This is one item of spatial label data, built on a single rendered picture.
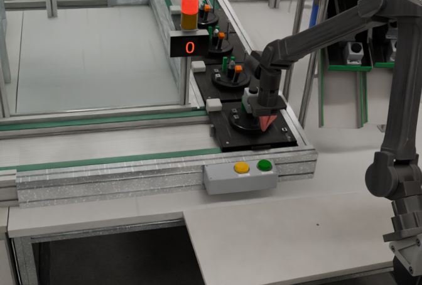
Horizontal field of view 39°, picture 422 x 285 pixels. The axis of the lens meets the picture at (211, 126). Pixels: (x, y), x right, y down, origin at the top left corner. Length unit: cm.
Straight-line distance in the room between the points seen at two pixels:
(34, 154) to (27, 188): 17
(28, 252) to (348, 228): 92
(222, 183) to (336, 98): 49
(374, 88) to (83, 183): 97
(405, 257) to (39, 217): 98
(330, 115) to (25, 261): 103
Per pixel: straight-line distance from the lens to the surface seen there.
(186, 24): 178
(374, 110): 198
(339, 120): 192
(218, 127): 187
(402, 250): 135
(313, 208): 179
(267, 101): 167
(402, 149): 132
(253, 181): 172
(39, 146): 189
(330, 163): 197
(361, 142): 210
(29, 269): 185
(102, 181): 172
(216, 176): 169
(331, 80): 194
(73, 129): 193
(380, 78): 201
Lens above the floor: 206
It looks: 36 degrees down
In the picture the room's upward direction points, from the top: 4 degrees clockwise
